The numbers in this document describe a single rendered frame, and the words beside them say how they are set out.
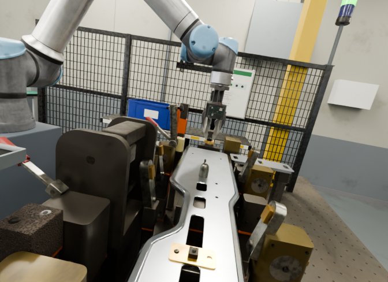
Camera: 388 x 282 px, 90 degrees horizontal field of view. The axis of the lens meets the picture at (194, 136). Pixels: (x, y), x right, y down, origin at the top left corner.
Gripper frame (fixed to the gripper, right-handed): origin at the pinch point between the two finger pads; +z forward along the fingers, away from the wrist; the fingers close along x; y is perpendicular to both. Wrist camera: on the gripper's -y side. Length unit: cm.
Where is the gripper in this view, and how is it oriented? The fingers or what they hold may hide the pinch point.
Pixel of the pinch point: (209, 136)
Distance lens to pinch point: 77.5
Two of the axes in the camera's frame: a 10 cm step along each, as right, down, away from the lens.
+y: -1.0, 2.4, -9.6
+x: 9.8, 1.8, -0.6
